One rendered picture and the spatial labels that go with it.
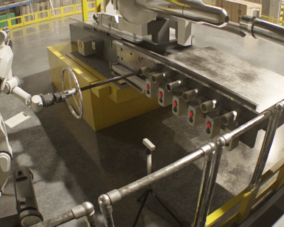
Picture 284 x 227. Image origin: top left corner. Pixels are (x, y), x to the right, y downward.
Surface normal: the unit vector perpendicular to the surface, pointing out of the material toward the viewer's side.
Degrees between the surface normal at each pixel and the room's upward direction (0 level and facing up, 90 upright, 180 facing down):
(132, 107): 90
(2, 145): 90
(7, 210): 0
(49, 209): 0
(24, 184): 0
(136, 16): 90
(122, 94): 90
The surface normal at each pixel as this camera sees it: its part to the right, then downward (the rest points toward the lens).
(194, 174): -0.01, -0.84
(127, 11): 0.57, 0.43
